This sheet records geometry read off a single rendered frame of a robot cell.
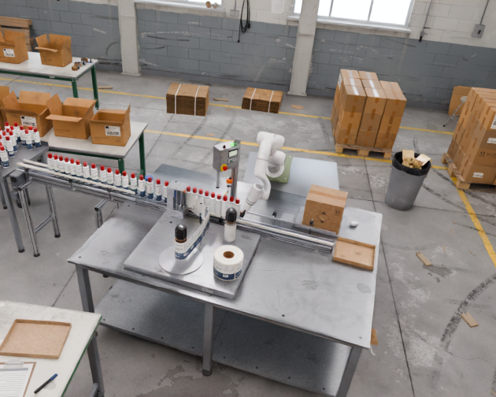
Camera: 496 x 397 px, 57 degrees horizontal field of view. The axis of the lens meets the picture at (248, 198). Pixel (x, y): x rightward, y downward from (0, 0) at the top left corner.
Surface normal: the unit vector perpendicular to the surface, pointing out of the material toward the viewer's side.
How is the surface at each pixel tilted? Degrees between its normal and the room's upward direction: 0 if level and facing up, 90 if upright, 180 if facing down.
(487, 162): 93
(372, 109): 91
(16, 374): 0
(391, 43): 90
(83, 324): 0
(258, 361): 1
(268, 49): 90
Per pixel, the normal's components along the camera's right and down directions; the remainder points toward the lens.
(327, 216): -0.29, 0.51
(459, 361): 0.08, -0.83
